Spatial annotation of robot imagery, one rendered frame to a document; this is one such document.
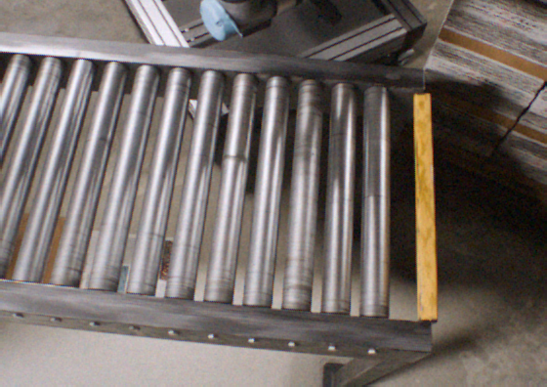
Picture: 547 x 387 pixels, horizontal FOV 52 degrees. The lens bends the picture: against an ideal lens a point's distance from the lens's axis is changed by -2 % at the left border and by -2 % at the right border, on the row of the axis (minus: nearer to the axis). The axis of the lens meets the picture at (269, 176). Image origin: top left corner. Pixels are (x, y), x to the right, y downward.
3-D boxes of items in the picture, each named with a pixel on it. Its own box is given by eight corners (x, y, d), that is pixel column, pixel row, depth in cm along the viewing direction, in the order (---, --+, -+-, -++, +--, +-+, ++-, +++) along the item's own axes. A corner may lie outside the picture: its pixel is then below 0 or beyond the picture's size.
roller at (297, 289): (325, 88, 115) (322, 73, 111) (312, 322, 95) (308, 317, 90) (301, 89, 116) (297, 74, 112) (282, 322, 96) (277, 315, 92)
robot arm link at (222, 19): (219, 15, 87) (224, 54, 95) (277, -13, 90) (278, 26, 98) (193, -13, 91) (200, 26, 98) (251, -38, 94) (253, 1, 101)
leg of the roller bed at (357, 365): (351, 373, 164) (412, 332, 102) (351, 394, 161) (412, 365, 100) (331, 371, 164) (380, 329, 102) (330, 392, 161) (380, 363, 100)
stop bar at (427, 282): (429, 98, 109) (432, 93, 108) (437, 324, 91) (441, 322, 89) (412, 97, 109) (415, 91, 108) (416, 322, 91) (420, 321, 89)
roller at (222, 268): (265, 77, 114) (248, 64, 110) (237, 314, 94) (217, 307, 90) (245, 85, 117) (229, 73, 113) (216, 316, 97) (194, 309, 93)
